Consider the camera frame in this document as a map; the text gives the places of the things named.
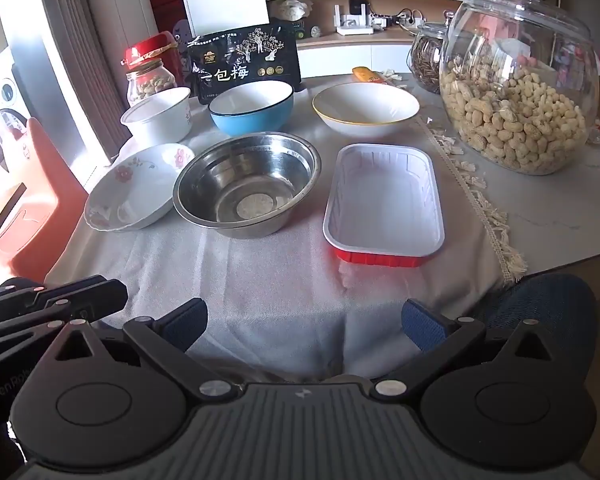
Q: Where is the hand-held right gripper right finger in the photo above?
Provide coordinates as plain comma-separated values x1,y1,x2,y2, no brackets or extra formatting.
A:
370,299,561,403

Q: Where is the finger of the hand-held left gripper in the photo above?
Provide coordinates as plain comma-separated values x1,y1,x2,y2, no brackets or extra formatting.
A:
0,312,81,361
0,275,129,325

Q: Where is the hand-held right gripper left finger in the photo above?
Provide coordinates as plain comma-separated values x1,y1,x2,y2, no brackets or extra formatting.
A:
54,298,241,406

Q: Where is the red foil tray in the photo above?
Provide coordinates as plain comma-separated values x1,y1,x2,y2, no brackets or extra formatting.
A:
323,143,445,267

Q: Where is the stainless steel bowl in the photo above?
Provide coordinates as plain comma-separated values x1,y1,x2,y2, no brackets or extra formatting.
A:
172,131,322,239

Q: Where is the white plastic bowl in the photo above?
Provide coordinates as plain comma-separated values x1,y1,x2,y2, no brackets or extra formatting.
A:
120,87,193,147

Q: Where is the blue enamel bowl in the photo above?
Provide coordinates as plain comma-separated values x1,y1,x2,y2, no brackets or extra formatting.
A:
209,80,295,137

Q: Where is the white bowl with yellow rim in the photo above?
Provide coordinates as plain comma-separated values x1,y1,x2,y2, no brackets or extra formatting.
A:
312,82,421,140

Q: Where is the grey fringed tablecloth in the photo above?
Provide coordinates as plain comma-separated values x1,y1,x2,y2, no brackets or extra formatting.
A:
45,75,528,381

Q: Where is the orange plastic chair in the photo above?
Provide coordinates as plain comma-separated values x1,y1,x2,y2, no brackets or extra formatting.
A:
0,117,88,281

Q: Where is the white washing machine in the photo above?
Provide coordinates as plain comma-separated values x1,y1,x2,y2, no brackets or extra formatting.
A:
0,47,31,166

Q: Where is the small peanut jar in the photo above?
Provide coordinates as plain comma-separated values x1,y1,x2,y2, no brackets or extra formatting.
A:
125,57,177,108

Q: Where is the large glass peanut jar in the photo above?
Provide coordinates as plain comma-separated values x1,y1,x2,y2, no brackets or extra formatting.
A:
439,0,600,176

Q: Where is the white floor air conditioner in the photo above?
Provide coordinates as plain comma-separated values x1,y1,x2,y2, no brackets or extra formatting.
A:
24,0,157,157

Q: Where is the red goblet-shaped bin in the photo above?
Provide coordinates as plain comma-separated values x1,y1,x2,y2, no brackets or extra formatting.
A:
122,31,181,68

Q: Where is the orange snack pack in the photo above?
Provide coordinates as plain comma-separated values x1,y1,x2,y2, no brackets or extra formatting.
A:
352,66,387,84

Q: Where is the glass sunflower seed jar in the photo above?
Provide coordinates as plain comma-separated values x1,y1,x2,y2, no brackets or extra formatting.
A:
407,12,456,95

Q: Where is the black snack bag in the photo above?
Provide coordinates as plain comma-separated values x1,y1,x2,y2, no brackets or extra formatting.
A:
187,24,302,106

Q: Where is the white shelf cabinet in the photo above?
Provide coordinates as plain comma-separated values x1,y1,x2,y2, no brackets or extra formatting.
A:
261,0,536,80

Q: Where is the white router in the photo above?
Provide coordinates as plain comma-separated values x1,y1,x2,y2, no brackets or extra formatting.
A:
336,2,376,36

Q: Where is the white power strip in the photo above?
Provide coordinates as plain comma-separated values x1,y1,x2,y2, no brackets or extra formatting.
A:
394,7,427,29

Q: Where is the crumpled plastic bag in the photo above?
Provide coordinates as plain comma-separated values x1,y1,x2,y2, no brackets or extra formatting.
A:
275,0,313,23

